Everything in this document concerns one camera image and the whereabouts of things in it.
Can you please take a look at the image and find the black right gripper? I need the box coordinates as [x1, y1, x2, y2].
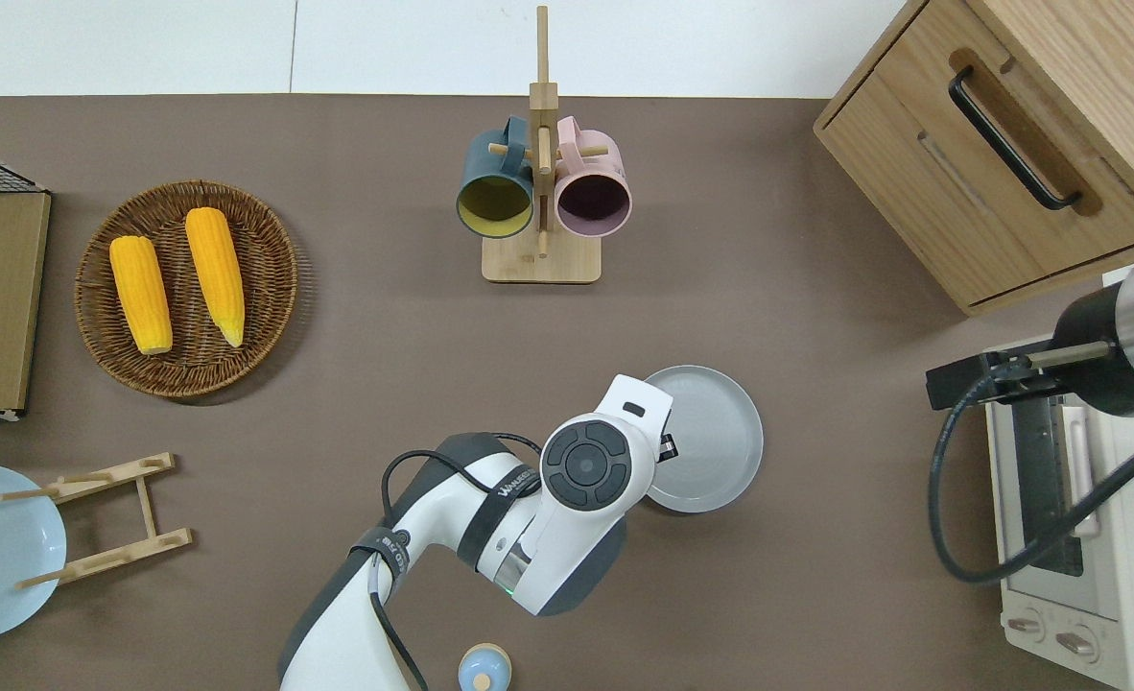
[926, 349, 1059, 414]

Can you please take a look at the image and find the gray plate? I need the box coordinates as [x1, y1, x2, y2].
[638, 365, 765, 514]

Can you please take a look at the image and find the wooden plate rack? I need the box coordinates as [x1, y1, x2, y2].
[0, 452, 194, 590]

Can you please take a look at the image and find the wooden mug rack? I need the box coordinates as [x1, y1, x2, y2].
[481, 5, 612, 286]

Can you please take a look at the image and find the white toaster oven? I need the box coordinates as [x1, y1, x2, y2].
[983, 334, 1134, 691]

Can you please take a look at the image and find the pink mug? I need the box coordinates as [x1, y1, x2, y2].
[554, 115, 634, 240]

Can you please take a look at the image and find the small blue bell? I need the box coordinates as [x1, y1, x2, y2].
[457, 642, 513, 691]

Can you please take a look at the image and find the dark blue mug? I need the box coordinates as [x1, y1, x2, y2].
[455, 115, 538, 241]

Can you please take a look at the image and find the brown table mat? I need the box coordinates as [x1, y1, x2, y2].
[0, 92, 1134, 691]

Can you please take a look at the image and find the wooden cabinet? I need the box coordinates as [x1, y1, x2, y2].
[813, 0, 1134, 319]

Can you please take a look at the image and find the round wicker basket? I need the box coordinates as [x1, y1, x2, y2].
[74, 179, 300, 399]

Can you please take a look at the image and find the long yellow corn cob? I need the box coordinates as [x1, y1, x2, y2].
[184, 206, 247, 349]

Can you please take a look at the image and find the short yellow corn cob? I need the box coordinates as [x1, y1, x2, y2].
[108, 235, 175, 356]

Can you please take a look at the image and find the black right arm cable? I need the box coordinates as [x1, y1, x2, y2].
[928, 372, 1134, 585]

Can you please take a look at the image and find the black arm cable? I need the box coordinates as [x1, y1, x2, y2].
[367, 431, 545, 691]
[928, 372, 1134, 585]

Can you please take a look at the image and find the black cabinet handle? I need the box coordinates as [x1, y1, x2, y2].
[947, 64, 1085, 213]

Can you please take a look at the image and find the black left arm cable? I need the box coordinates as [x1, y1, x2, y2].
[367, 431, 545, 691]

